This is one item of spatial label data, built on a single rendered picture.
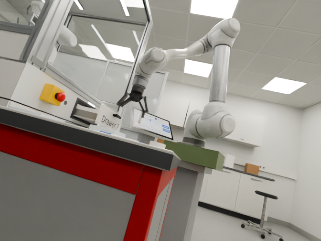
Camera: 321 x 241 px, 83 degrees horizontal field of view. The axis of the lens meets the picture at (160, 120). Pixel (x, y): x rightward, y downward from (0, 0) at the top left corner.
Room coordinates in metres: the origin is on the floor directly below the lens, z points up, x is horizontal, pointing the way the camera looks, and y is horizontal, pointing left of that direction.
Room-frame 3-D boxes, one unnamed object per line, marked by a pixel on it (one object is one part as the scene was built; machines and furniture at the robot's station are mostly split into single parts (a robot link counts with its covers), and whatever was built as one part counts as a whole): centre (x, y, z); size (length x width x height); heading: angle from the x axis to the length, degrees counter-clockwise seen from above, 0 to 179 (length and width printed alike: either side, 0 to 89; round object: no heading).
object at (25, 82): (1.21, 0.89, 0.87); 1.02 x 0.95 x 0.14; 169
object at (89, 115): (1.09, 0.49, 0.86); 0.40 x 0.26 x 0.06; 79
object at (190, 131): (1.26, -0.27, 1.03); 0.18 x 0.16 x 0.22; 20
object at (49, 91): (0.75, 0.46, 0.88); 0.07 x 0.05 x 0.07; 169
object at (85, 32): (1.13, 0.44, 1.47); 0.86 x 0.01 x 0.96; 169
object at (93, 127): (0.75, 0.20, 0.78); 0.12 x 0.08 x 0.04; 68
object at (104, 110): (1.06, 0.28, 0.87); 0.29 x 0.02 x 0.11; 169
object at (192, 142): (1.29, -0.27, 0.89); 0.22 x 0.18 x 0.06; 149
